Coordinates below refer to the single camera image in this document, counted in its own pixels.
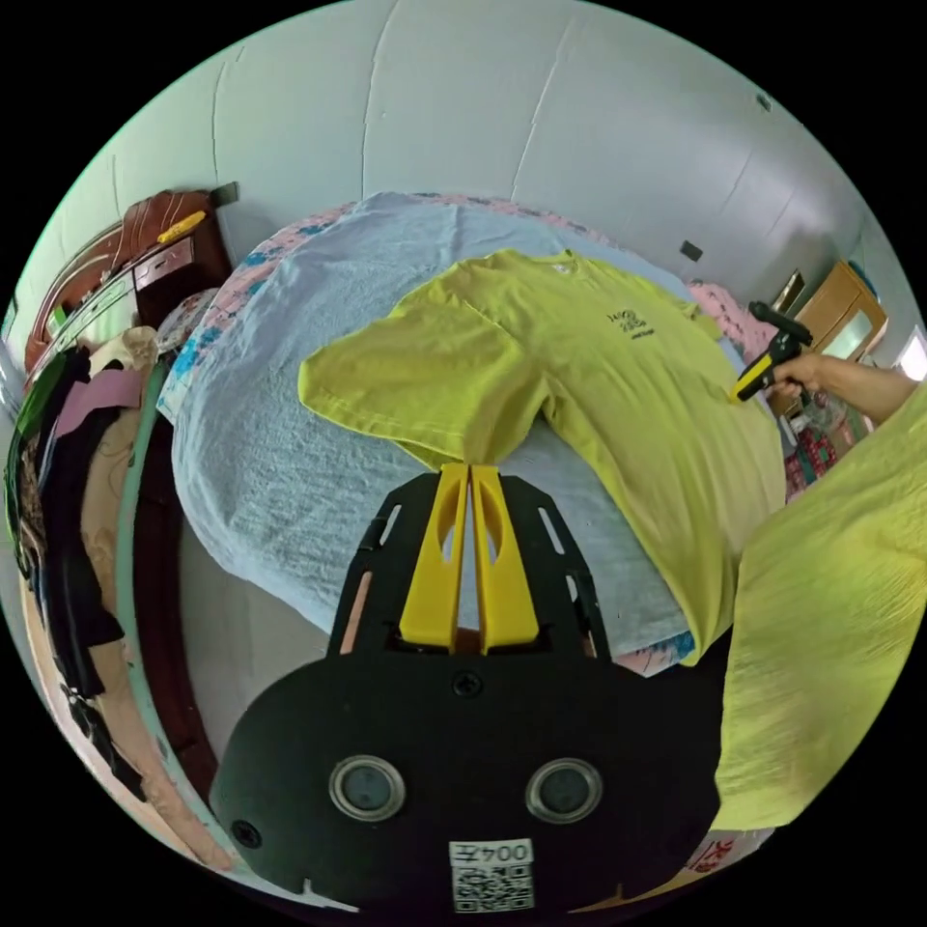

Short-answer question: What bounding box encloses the pile of clothes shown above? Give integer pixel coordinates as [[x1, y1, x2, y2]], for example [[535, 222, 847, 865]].
[[2, 325, 186, 801]]

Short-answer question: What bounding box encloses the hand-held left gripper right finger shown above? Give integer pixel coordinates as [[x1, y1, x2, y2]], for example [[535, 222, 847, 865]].
[[470, 463, 542, 648]]

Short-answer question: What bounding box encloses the floral pillow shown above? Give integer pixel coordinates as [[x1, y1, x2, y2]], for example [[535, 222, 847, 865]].
[[154, 288, 222, 352]]

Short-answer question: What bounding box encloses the bed with grey blanket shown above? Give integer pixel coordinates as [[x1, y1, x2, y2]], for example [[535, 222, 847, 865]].
[[155, 189, 792, 679]]

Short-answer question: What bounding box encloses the person's body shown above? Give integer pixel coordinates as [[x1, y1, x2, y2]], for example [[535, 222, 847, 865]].
[[713, 376, 927, 832]]

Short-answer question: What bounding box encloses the brown wooden headboard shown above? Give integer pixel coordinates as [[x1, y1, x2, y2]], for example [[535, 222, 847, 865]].
[[21, 189, 235, 372]]

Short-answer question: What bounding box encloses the light wooden cupboard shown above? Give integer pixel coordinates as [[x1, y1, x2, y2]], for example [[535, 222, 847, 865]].
[[793, 260, 890, 365]]

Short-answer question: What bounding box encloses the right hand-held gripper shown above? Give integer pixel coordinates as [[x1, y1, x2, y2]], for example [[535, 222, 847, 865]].
[[728, 329, 816, 408]]

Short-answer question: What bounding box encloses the person's right forearm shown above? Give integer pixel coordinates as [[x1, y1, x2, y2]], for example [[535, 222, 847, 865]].
[[816, 352, 921, 429]]

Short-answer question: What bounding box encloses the person's right hand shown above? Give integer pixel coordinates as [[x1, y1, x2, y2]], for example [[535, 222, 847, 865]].
[[767, 352, 829, 400]]

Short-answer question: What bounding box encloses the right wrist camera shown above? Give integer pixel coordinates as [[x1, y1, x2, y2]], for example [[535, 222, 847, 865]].
[[747, 300, 814, 343]]

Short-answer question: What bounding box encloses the green short sleeve shirt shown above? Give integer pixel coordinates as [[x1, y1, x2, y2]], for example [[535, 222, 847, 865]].
[[297, 248, 789, 667]]

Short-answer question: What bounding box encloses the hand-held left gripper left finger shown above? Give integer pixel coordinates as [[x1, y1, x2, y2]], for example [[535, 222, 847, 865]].
[[398, 463, 469, 647]]

